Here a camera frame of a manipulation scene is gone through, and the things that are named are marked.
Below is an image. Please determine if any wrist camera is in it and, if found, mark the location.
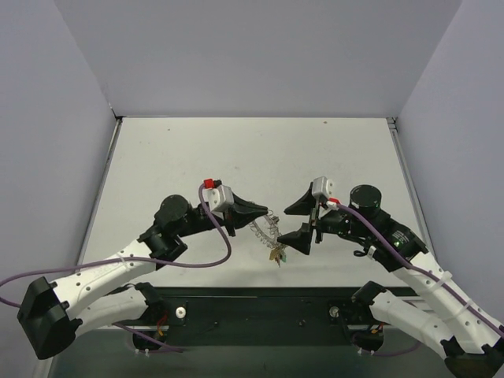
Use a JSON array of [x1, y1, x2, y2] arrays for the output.
[[202, 179, 235, 213], [311, 176, 340, 210]]

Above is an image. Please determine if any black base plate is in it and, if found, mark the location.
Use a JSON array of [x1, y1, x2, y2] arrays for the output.
[[125, 287, 384, 350]]

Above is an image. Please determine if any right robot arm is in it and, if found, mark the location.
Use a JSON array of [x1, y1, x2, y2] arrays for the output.
[[280, 177, 503, 377]]

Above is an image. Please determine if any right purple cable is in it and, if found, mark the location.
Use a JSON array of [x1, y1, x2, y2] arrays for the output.
[[336, 202, 504, 358]]

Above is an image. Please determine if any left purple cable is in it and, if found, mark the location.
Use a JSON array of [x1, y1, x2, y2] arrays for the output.
[[0, 184, 232, 354]]

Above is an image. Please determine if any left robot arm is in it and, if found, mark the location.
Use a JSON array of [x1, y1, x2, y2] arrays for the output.
[[17, 185, 269, 360]]

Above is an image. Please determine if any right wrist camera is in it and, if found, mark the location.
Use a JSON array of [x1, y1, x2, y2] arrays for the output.
[[311, 176, 340, 210]]

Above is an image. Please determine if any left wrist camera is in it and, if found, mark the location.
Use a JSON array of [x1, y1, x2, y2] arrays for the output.
[[202, 179, 235, 213]]

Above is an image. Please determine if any purple cable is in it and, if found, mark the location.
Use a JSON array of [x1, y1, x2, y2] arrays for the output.
[[336, 202, 504, 358], [0, 184, 232, 354]]

